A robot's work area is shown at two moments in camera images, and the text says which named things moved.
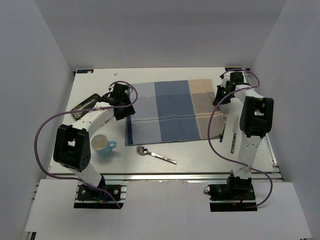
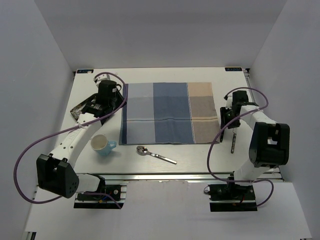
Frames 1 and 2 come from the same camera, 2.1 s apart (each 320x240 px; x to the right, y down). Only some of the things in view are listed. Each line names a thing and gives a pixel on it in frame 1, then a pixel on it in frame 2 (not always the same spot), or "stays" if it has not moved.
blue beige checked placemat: (173, 111) stays
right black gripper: (218, 97) → (223, 111)
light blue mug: (100, 143) stays
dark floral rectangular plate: (88, 103) stays
